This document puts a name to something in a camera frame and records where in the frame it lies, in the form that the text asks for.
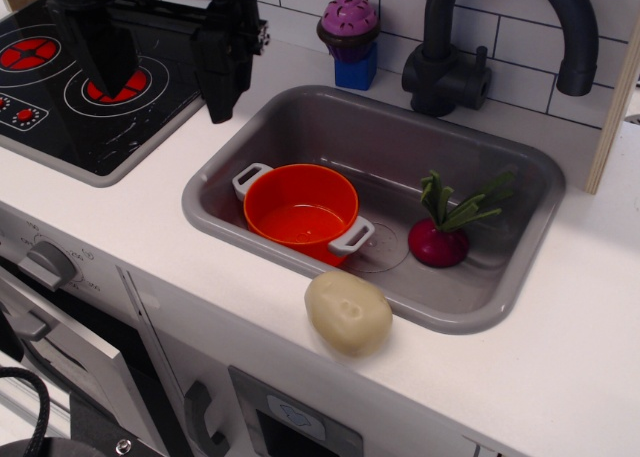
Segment black braided cable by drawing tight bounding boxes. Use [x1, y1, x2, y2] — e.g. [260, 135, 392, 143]
[0, 366, 52, 443]

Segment red toy beet green leaves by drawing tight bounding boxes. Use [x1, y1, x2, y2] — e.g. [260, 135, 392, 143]
[408, 170, 515, 268]

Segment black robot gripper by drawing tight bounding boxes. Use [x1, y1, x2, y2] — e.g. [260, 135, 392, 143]
[46, 0, 269, 124]

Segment grey oven door handle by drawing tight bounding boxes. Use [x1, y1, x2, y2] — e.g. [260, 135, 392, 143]
[1, 304, 59, 342]

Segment black toy faucet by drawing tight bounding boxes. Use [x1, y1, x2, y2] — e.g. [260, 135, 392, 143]
[402, 0, 599, 117]

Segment blue toy block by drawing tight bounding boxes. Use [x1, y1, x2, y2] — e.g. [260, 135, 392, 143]
[334, 43, 378, 91]

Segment grey plastic sink basin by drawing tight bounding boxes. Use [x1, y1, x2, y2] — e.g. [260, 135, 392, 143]
[182, 86, 565, 334]

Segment purple toy cupcake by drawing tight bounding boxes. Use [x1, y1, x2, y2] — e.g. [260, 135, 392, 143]
[316, 0, 381, 63]

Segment grey oven knob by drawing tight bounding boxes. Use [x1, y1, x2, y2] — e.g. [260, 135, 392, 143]
[18, 241, 78, 291]

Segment black toy stovetop red burners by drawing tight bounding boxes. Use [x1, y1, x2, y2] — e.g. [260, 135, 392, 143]
[1, 1, 204, 187]

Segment light wooden side panel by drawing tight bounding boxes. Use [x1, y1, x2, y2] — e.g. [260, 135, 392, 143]
[584, 10, 639, 195]

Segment orange toy pot grey handles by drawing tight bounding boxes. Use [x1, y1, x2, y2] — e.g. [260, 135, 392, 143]
[232, 163, 375, 266]

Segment beige toy potato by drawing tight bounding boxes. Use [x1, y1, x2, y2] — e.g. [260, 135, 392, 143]
[304, 271, 393, 357]

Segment grey dishwasher door handle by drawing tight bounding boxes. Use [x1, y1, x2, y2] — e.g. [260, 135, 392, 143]
[183, 381, 230, 457]

